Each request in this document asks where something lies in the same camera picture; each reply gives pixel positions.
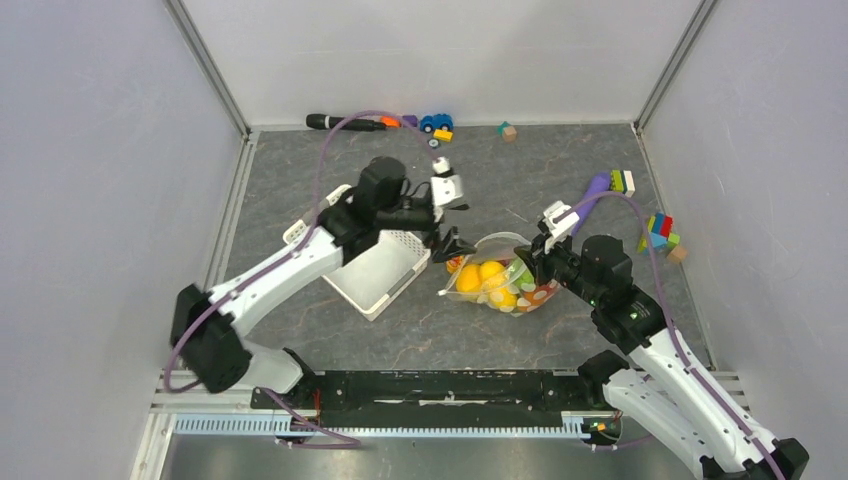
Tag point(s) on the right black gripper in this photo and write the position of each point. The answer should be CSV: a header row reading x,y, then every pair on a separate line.
x,y
535,257

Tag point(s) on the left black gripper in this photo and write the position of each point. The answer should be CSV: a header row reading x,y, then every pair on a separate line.
x,y
452,246

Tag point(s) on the yellow toy lemon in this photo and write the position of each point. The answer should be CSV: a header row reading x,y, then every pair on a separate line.
x,y
469,279

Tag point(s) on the yellow toy mango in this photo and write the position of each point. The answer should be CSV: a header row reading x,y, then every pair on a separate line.
x,y
496,290

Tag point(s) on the clear zip top bag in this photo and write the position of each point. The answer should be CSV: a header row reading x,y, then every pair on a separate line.
x,y
500,247

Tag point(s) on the green toy pepper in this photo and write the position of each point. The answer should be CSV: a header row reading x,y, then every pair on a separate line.
x,y
521,276

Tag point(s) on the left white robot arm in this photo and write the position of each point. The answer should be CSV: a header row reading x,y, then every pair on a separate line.
x,y
210,328

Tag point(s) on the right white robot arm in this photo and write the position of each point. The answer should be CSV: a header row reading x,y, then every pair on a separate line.
x,y
654,377

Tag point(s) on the yellow butterfly toy block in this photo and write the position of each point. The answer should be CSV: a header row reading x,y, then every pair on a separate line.
x,y
454,264

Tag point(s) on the white perforated plastic basket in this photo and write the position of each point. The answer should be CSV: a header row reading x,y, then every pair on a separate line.
x,y
372,280

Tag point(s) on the multicolour brick stack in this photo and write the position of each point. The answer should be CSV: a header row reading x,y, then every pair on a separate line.
x,y
660,234

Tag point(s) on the small wooden cube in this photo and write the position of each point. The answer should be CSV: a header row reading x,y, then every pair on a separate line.
x,y
677,254

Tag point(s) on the purple toy eggplant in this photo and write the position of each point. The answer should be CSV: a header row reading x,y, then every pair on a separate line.
x,y
600,182

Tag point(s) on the green white brick stack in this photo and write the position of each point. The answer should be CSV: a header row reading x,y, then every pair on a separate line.
x,y
622,181

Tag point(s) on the yellow toy brick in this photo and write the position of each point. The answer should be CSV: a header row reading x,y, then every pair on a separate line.
x,y
444,136

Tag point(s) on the blue toy car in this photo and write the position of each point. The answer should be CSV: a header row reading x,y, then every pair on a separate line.
x,y
440,121

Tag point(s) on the teal and wood cubes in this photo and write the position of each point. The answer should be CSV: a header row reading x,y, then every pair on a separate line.
x,y
507,132

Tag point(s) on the orange toy piece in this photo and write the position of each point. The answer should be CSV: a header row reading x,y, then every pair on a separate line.
x,y
390,122

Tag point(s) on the black microphone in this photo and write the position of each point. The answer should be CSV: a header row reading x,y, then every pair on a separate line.
x,y
319,121

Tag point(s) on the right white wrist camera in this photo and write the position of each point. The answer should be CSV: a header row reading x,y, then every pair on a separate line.
x,y
557,222

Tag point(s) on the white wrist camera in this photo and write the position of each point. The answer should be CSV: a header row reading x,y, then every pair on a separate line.
x,y
446,187
557,222

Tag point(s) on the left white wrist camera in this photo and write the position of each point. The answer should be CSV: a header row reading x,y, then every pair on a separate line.
x,y
446,187

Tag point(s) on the white cable duct rail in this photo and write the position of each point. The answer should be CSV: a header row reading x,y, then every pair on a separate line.
x,y
283,425

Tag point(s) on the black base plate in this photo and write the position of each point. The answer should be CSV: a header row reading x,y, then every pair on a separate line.
x,y
439,398

